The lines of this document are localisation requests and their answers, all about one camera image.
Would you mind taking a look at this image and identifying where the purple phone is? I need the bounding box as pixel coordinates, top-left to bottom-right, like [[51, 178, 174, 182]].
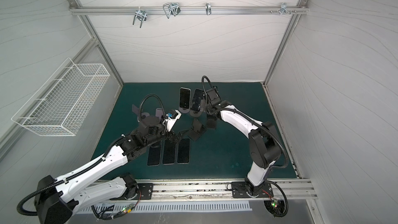
[[162, 140, 176, 165]]

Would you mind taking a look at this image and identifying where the silver phone black screen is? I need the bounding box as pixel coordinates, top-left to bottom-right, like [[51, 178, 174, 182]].
[[147, 143, 162, 167]]

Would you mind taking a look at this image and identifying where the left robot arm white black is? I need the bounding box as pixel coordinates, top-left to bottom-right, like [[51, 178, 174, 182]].
[[33, 110, 181, 224]]

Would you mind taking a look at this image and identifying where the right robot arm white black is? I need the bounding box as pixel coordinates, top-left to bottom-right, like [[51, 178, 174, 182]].
[[204, 88, 289, 197]]

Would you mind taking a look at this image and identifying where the black folding phone stand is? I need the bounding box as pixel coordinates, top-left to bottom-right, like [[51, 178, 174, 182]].
[[187, 118, 207, 141]]

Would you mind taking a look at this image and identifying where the round grey stand back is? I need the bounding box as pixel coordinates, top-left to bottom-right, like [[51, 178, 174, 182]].
[[189, 110, 203, 118]]

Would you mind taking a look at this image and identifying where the pink phone on back stand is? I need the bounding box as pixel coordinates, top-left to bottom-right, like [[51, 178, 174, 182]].
[[190, 89, 204, 112]]

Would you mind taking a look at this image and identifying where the aluminium top cross bar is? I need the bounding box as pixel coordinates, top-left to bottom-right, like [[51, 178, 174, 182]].
[[69, 5, 309, 16]]

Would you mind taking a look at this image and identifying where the metal u-bolt clamp middle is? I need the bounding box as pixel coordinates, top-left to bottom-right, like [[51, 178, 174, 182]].
[[163, 2, 181, 19]]

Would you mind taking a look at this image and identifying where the metal u-bolt clamp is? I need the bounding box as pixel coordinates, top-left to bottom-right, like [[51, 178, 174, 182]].
[[132, 9, 147, 28], [163, 2, 181, 19]]

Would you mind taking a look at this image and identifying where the metal u-bolt clamp left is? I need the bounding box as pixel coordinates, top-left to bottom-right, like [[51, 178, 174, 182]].
[[132, 9, 147, 28]]

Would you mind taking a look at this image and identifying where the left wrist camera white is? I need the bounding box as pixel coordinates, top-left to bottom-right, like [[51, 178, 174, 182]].
[[165, 110, 181, 132]]

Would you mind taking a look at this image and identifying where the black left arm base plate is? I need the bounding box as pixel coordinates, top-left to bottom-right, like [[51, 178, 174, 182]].
[[138, 183, 154, 200]]

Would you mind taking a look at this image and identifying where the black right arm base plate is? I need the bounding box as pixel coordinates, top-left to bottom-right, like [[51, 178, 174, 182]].
[[227, 181, 274, 199]]

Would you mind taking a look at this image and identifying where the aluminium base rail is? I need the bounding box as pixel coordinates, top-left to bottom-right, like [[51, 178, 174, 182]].
[[93, 178, 318, 203]]

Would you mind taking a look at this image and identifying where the white slotted cable duct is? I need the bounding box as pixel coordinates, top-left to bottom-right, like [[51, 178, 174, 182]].
[[77, 201, 253, 214]]

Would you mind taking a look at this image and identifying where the small metal bracket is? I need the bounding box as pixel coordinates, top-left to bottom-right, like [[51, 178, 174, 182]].
[[205, 3, 211, 16]]

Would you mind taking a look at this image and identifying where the black fan under rail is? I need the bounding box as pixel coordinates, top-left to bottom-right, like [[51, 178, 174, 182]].
[[264, 199, 289, 218]]

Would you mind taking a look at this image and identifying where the white wire basket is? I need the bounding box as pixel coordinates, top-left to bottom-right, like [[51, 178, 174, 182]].
[[11, 58, 110, 136]]

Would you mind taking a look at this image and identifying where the metal bolt bracket right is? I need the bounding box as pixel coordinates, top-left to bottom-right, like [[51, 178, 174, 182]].
[[269, 3, 296, 15]]

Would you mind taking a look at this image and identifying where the black corrugated left cable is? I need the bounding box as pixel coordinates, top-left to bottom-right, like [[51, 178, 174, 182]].
[[16, 94, 167, 217]]

